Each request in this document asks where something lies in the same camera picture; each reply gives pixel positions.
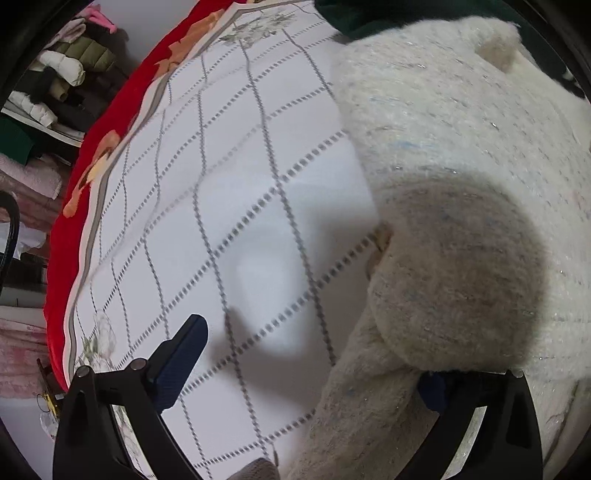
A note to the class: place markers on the dark green garment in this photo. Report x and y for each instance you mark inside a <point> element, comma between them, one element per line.
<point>360,18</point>

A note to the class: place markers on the olive puffer jacket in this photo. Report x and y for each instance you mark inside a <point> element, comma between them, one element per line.
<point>85,53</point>

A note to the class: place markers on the white fluffy sweater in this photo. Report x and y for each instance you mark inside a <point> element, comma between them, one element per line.
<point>438,138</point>

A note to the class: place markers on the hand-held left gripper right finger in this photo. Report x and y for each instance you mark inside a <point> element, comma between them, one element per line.
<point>431,391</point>

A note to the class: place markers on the red floral blanket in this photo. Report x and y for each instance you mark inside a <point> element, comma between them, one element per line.
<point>120,106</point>

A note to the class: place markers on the white puffer jacket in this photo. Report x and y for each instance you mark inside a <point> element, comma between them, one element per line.
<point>55,67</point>

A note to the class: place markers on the green folded cloth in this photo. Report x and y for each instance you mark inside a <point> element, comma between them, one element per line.
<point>16,138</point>

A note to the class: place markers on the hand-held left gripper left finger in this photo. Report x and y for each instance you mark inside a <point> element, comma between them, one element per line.
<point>182,356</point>

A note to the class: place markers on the white floral checked mat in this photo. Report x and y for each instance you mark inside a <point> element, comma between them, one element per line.
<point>207,184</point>

